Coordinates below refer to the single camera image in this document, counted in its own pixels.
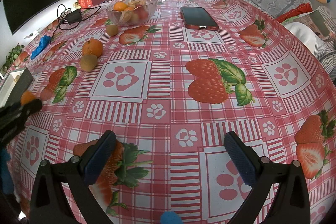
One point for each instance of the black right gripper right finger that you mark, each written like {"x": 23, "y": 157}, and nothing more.
{"x": 291, "y": 201}

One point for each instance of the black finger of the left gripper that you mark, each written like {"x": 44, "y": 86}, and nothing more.
{"x": 17, "y": 111}

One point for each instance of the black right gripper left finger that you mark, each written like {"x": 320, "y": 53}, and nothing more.
{"x": 48, "y": 201}

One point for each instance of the large orange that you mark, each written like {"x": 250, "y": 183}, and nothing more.
{"x": 27, "y": 97}

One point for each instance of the brown round longan fruit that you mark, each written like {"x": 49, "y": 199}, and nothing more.
{"x": 88, "y": 62}

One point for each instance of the small tangerine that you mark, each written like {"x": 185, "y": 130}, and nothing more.
{"x": 92, "y": 47}

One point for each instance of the blue gloved left hand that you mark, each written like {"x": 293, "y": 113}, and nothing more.
{"x": 6, "y": 179}

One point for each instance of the white tray box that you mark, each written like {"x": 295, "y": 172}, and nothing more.
{"x": 14, "y": 85}

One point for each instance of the potted green plant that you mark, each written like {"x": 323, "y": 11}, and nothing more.
{"x": 11, "y": 57}

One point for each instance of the blue glove on table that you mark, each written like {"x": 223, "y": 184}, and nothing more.
{"x": 44, "y": 41}

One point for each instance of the black power adapter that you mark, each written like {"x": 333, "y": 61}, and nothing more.
{"x": 73, "y": 17}

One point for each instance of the clear glass fruit bowl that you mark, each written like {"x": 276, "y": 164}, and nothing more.
{"x": 131, "y": 12}

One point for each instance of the red patterned tablecloth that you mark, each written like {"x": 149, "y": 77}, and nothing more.
{"x": 170, "y": 94}

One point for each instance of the grey sofa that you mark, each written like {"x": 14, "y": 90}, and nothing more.
{"x": 241, "y": 12}

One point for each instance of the red smartphone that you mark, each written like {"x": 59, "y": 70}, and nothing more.
{"x": 197, "y": 18}

